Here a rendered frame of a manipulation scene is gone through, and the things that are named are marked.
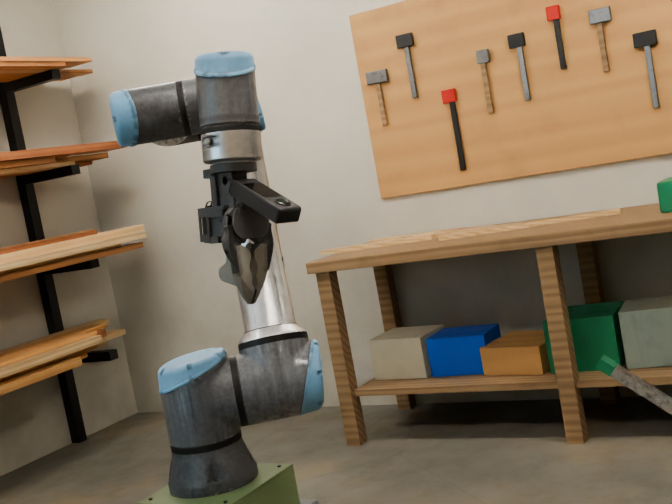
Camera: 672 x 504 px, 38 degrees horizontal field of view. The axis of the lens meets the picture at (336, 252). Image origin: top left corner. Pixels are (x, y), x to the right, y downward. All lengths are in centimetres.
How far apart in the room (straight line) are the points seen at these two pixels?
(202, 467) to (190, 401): 14
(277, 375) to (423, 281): 283
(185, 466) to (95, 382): 378
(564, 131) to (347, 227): 122
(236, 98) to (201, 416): 78
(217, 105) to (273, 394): 75
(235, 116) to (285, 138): 360
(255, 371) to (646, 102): 270
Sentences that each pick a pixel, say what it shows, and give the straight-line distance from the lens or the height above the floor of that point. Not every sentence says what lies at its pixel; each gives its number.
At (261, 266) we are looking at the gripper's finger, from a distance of 146.
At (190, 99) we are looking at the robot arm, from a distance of 157.
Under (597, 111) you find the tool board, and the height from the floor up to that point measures 128.
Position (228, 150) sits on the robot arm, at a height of 130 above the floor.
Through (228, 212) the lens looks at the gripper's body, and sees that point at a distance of 143.
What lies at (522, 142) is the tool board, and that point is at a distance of 446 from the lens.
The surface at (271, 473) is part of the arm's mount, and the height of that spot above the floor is 65.
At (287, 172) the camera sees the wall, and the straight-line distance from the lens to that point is 505.
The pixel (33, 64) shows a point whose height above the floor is 201.
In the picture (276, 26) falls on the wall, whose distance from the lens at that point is 505.
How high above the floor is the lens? 126
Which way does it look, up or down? 5 degrees down
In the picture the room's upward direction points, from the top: 10 degrees counter-clockwise
